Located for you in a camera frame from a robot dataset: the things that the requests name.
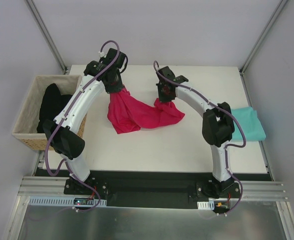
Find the pink t shirt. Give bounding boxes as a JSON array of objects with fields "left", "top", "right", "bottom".
[{"left": 107, "top": 87, "right": 185, "bottom": 134}]

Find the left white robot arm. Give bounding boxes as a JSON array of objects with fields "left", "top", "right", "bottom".
[{"left": 43, "top": 48, "right": 128, "bottom": 195}]

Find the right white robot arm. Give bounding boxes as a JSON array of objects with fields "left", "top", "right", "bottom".
[{"left": 153, "top": 61, "right": 235, "bottom": 198}]

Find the black t shirt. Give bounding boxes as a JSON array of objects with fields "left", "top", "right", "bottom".
[{"left": 36, "top": 83, "right": 72, "bottom": 134}]

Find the wicker laundry basket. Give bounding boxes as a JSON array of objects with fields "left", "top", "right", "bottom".
[{"left": 12, "top": 75, "right": 82, "bottom": 151}]

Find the folded teal t shirt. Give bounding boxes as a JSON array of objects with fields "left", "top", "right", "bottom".
[{"left": 231, "top": 106, "right": 266, "bottom": 142}]

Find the left rear aluminium post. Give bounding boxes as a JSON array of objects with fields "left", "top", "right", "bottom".
[{"left": 24, "top": 0, "right": 68, "bottom": 74}]

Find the aluminium post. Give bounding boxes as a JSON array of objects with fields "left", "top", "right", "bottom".
[
  {"left": 239, "top": 0, "right": 290, "bottom": 76},
  {"left": 24, "top": 0, "right": 68, "bottom": 74}
]

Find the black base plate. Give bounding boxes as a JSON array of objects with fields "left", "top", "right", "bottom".
[{"left": 63, "top": 170, "right": 241, "bottom": 209}]

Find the right white cable duct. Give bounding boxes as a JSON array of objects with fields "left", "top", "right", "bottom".
[{"left": 197, "top": 200, "right": 215, "bottom": 211}]

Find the white cable duct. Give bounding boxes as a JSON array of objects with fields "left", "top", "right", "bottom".
[
  {"left": 197, "top": 200, "right": 215, "bottom": 211},
  {"left": 29, "top": 196, "right": 107, "bottom": 208}
]

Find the aluminium rail frame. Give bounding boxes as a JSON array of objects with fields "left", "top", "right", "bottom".
[{"left": 4, "top": 149, "right": 294, "bottom": 240}]

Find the right rear aluminium post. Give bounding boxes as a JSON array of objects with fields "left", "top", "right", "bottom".
[{"left": 239, "top": 0, "right": 290, "bottom": 76}]

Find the left white cable duct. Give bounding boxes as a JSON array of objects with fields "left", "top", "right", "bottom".
[{"left": 29, "top": 196, "right": 107, "bottom": 208}]

